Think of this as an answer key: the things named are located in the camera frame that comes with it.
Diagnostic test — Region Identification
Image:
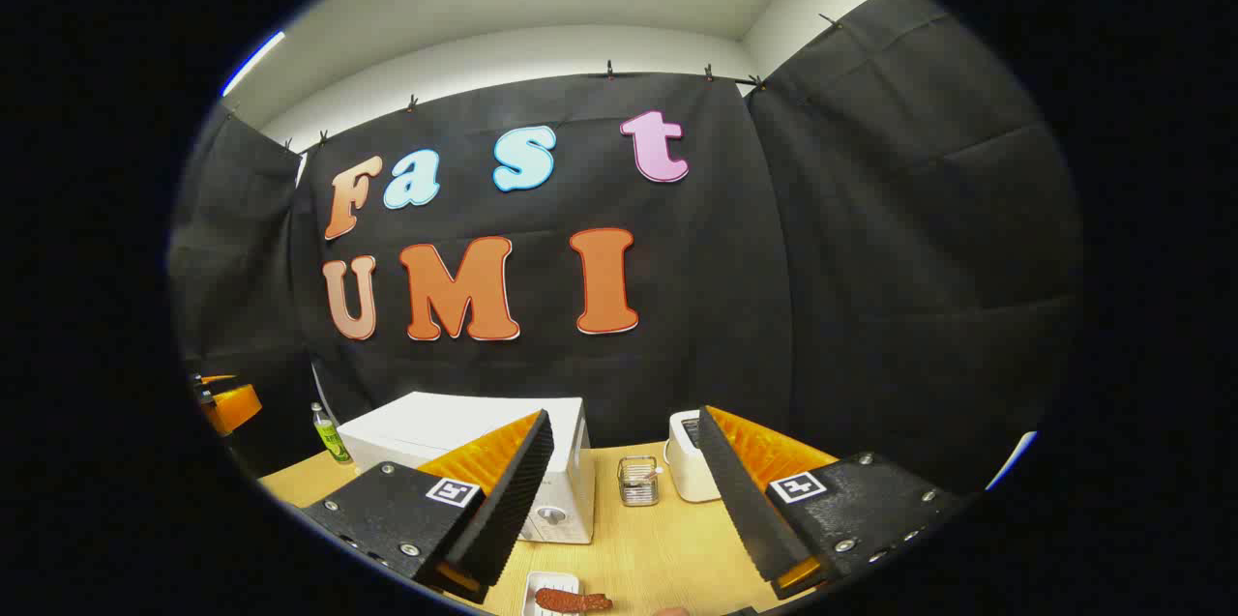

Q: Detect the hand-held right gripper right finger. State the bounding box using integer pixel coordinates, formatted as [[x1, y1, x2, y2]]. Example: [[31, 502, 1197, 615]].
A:
[[698, 405, 968, 601]]

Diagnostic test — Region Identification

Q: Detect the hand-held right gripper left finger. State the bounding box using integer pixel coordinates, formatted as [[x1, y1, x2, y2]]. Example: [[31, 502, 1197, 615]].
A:
[[302, 409, 556, 605]]

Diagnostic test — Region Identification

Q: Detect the white microwave oven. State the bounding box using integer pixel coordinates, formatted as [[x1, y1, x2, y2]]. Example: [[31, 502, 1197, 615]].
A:
[[337, 392, 597, 545]]

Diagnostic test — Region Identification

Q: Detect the brown sausage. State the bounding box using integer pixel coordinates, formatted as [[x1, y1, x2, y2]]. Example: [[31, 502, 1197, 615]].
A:
[[535, 587, 614, 614]]

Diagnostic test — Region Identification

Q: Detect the white toaster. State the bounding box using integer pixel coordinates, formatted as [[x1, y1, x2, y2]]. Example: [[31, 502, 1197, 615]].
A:
[[663, 409, 722, 504]]

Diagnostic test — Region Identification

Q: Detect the small white rectangular dish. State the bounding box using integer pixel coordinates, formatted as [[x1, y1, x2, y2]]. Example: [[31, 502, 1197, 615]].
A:
[[522, 572, 581, 616]]

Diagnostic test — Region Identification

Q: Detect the green drink bottle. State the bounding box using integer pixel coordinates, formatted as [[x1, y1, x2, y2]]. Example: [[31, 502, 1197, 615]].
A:
[[311, 401, 353, 465]]

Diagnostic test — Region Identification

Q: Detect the black backdrop cloth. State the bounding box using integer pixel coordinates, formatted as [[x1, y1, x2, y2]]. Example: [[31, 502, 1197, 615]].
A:
[[166, 0, 1084, 501]]

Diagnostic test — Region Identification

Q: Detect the row of black cloth clips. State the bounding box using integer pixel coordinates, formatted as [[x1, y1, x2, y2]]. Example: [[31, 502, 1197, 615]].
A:
[[227, 12, 842, 153]]

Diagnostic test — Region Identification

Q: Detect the small wire mesh basket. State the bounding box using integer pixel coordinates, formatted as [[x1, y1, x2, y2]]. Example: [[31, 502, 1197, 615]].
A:
[[617, 455, 662, 508]]

